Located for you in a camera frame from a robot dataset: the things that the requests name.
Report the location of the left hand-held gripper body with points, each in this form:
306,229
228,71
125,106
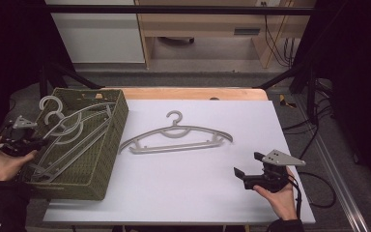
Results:
21,141

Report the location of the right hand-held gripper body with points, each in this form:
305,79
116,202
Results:
280,158

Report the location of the grey plastic clothes hanger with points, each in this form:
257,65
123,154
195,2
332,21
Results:
46,118
141,150
41,102

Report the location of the green woven basket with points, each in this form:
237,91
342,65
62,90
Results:
109,154

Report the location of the person's left hand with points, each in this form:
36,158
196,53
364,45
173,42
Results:
3,167

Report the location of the person's right hand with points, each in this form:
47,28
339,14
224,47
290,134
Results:
285,203

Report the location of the white table board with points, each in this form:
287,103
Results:
190,187

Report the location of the yellow and black tape piece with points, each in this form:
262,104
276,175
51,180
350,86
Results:
285,102

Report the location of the wooden table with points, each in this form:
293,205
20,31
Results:
190,93

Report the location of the black curtain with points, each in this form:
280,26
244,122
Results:
9,48
357,64

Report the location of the white cabinet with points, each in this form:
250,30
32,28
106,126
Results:
99,35

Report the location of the light wooden desk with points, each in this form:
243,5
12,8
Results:
206,22

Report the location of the aluminium rail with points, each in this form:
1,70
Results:
344,193

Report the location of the black metal frame strut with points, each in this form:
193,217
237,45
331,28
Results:
283,77
77,77

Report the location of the black horizontal frame bar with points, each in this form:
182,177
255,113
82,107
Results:
174,9

